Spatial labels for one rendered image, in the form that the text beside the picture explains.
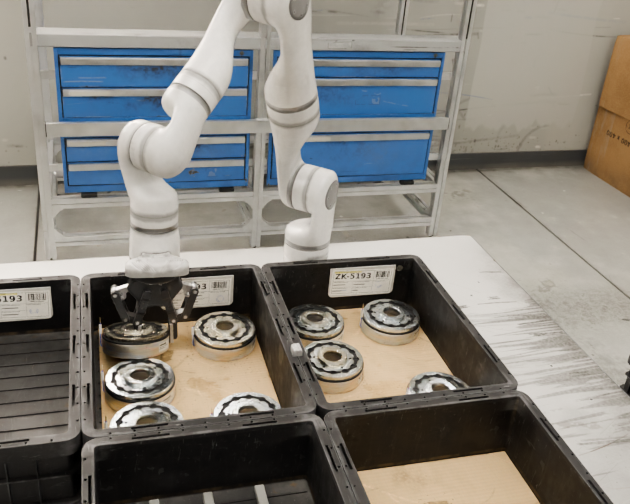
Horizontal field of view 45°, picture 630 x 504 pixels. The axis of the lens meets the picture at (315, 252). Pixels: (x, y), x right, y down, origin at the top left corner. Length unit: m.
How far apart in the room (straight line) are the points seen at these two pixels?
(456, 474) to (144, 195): 0.59
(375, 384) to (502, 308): 0.59
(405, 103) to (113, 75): 1.18
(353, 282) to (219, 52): 0.49
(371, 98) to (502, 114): 1.47
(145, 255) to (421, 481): 0.51
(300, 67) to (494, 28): 3.11
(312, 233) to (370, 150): 1.80
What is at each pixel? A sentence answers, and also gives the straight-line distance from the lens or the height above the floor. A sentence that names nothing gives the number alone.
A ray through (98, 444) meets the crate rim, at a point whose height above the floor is 0.93.
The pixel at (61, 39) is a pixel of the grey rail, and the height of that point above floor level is 0.91.
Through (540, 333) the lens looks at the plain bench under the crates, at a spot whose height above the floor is 0.70.
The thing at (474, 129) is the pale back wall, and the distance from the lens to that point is 4.46.
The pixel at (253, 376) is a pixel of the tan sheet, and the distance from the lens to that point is 1.23.
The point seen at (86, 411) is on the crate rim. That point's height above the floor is 0.93.
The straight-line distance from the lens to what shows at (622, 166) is 4.61.
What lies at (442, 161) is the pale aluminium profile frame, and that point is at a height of 0.41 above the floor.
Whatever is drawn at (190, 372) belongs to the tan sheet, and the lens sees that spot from 1.24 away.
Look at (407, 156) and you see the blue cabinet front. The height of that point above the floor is 0.43.
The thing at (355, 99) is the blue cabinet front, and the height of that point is 0.69.
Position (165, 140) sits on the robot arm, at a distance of 1.07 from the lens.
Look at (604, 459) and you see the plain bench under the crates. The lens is 1.43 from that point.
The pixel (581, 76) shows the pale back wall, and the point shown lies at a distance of 4.70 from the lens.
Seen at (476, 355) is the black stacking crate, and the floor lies 0.91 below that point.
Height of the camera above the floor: 1.58
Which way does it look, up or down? 28 degrees down
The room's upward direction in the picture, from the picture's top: 5 degrees clockwise
